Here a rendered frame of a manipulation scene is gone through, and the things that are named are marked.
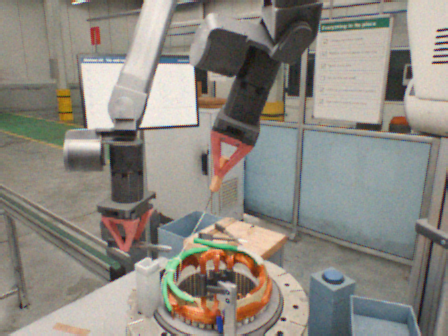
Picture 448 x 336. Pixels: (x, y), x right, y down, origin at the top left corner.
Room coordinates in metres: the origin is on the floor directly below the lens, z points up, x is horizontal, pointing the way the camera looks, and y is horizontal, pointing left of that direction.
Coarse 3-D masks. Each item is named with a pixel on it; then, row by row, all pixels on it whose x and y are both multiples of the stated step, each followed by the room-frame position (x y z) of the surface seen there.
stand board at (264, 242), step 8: (232, 224) 0.90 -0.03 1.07; (240, 224) 0.90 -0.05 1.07; (248, 224) 0.90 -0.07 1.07; (232, 232) 0.85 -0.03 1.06; (240, 232) 0.85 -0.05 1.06; (256, 232) 0.85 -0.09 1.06; (264, 232) 0.85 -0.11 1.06; (272, 232) 0.85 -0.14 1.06; (184, 240) 0.81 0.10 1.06; (192, 240) 0.81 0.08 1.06; (216, 240) 0.80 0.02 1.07; (248, 240) 0.81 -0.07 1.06; (256, 240) 0.81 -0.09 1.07; (264, 240) 0.81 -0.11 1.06; (272, 240) 0.81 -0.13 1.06; (280, 240) 0.81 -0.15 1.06; (184, 248) 0.80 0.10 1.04; (248, 248) 0.76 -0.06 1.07; (256, 248) 0.76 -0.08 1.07; (264, 248) 0.76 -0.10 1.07; (272, 248) 0.77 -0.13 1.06; (264, 256) 0.74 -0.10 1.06
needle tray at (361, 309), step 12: (360, 300) 0.57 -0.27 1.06; (372, 300) 0.56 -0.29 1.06; (348, 312) 0.57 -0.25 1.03; (360, 312) 0.57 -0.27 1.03; (372, 312) 0.56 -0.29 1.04; (384, 312) 0.56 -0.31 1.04; (396, 312) 0.55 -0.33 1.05; (408, 312) 0.55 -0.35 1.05; (348, 324) 0.55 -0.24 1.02; (360, 324) 0.55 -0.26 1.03; (372, 324) 0.55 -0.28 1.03; (384, 324) 0.55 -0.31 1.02; (396, 324) 0.55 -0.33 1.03; (408, 324) 0.53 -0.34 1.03
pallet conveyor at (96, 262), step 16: (0, 192) 2.02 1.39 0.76; (16, 192) 1.94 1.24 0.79; (0, 208) 1.96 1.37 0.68; (16, 208) 1.78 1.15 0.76; (32, 224) 1.65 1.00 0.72; (48, 224) 1.56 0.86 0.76; (64, 224) 1.54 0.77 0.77; (16, 240) 1.93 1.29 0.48; (48, 240) 1.53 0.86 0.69; (64, 240) 1.42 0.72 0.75; (80, 240) 1.39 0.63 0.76; (96, 240) 1.35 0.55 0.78; (16, 256) 1.93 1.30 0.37; (80, 256) 1.33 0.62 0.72; (96, 256) 1.25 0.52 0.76; (128, 256) 1.20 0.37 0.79; (16, 272) 1.91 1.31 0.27; (96, 272) 1.25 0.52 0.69; (112, 272) 1.17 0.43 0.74; (16, 288) 1.91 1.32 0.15
